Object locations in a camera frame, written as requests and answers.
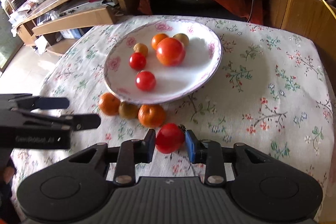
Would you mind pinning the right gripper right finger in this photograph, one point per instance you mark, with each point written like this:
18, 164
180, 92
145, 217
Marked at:
209, 153

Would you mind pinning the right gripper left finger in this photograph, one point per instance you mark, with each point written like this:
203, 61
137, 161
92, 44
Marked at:
132, 152

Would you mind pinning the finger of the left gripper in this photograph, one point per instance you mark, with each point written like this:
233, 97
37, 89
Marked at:
84, 121
29, 102

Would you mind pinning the mandarin orange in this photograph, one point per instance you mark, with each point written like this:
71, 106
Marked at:
151, 116
109, 104

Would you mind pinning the brown longan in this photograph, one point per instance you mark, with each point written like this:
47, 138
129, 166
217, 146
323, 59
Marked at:
183, 38
141, 48
128, 111

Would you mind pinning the small red tomato front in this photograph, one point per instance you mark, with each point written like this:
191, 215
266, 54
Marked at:
145, 81

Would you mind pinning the small red tomato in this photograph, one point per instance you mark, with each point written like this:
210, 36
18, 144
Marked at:
145, 81
137, 61

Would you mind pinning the floral white plate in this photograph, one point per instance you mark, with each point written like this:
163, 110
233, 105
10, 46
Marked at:
202, 59

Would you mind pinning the floral tablecloth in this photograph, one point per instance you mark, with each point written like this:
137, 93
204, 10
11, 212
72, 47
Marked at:
267, 105

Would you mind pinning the small red tomato left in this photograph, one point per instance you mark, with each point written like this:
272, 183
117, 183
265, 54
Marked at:
137, 61

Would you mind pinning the large red tomato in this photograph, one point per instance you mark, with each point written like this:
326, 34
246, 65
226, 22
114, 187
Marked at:
170, 52

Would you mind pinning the small orange in plate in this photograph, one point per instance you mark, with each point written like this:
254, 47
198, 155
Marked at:
157, 39

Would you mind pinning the white set-top box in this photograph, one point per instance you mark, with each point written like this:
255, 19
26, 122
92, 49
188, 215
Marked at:
75, 6

